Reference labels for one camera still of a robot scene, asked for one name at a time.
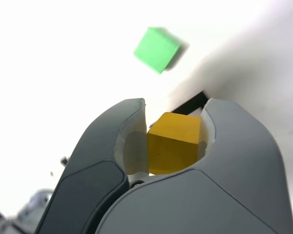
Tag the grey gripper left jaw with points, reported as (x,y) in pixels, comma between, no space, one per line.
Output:
(93,151)

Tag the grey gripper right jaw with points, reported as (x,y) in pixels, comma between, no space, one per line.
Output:
(246,158)

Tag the yellow cube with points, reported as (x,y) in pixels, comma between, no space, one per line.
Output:
(170,151)

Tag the green cube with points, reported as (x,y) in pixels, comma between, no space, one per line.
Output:
(155,50)

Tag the black tape square outline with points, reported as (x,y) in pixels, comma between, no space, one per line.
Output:
(195,102)

